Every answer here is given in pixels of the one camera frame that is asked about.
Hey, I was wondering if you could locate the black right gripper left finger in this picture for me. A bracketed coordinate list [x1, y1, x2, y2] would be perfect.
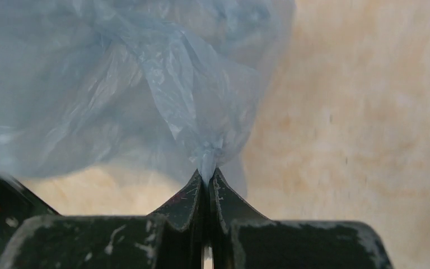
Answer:
[0, 173, 204, 268]

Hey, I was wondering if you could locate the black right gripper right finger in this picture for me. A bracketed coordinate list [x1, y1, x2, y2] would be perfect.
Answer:
[208, 169, 392, 268]

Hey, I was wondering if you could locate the light blue plastic trash bag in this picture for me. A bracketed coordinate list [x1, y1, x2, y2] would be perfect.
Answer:
[0, 1, 295, 194]

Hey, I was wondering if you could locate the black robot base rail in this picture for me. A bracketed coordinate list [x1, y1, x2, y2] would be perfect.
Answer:
[0, 167, 62, 269]

